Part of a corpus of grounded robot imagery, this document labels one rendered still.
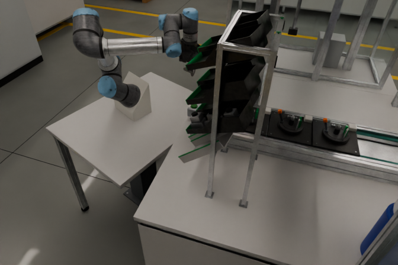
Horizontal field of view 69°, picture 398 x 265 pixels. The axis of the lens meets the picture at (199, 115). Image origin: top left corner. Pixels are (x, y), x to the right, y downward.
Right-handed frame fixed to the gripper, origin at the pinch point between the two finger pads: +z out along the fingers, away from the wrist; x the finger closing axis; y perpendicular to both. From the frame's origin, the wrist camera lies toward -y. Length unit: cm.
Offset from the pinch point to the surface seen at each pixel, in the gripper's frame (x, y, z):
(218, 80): 49, -24, -29
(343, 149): 6, -86, 26
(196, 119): 40.1, -14.1, -2.6
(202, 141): 31.2, -14.9, 18.2
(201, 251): 70, -27, 50
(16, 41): -131, 277, 80
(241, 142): 11.7, -32.7, 31.7
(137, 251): 48, 25, 123
